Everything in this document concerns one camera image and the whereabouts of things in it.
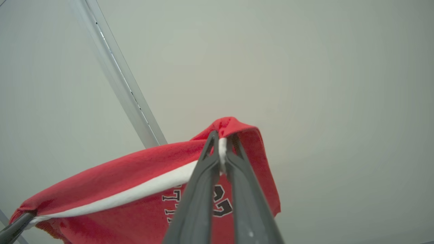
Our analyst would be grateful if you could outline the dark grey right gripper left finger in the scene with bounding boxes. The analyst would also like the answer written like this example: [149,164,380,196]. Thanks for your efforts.
[163,130,220,244]

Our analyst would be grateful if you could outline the grey partition post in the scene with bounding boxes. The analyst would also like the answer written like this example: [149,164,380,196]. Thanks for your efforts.
[68,0,167,149]

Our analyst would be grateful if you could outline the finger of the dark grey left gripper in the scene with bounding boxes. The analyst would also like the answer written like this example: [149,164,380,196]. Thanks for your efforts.
[0,212,36,244]

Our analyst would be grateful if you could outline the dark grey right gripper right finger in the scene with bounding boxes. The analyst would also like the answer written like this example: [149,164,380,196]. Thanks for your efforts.
[225,134,285,244]

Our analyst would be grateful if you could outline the red white jersey shirt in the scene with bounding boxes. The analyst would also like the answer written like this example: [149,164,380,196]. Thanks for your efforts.
[9,117,281,244]

